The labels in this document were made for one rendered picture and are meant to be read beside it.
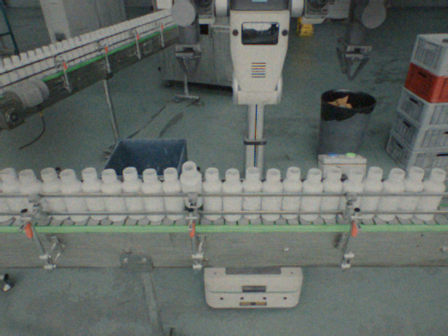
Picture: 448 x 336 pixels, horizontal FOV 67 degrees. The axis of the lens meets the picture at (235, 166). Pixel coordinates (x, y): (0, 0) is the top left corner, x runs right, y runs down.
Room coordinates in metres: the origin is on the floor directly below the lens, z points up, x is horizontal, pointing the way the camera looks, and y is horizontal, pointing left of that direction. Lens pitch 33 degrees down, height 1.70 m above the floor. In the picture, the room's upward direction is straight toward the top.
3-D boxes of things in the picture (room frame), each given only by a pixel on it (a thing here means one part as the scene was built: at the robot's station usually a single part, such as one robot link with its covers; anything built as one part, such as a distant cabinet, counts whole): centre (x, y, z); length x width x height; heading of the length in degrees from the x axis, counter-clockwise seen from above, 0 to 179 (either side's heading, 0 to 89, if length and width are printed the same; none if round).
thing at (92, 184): (0.81, 0.42, 1.08); 0.06 x 0.06 x 0.17
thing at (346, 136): (2.70, -0.96, 0.32); 0.45 x 0.45 x 0.64
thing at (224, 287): (1.44, -0.10, 0.24); 0.68 x 0.53 x 0.41; 0
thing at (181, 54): (0.93, 0.12, 1.44); 0.07 x 0.07 x 0.09; 1
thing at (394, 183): (0.80, -0.47, 1.08); 0.06 x 0.06 x 0.17
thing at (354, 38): (0.96, -0.33, 1.51); 0.10 x 0.07 x 0.07; 0
